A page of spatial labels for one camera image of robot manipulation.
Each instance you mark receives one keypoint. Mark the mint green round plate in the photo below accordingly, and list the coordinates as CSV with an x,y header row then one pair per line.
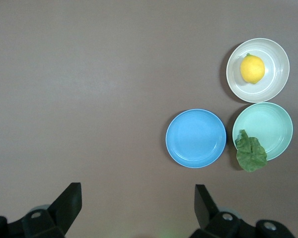
x,y
270,129

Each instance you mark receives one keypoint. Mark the yellow lemon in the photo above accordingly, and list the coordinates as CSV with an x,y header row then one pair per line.
x,y
252,69

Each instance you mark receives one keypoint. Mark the blue round plate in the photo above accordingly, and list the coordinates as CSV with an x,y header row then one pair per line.
x,y
196,138

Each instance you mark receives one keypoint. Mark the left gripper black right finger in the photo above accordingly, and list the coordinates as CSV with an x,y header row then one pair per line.
x,y
206,210

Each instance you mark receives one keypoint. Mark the beige round plate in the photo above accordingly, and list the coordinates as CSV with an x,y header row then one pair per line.
x,y
275,74

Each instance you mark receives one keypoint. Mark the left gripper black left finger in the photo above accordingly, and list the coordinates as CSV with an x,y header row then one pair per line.
x,y
62,210

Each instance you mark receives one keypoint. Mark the green lettuce leaf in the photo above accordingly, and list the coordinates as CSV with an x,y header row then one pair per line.
x,y
250,153

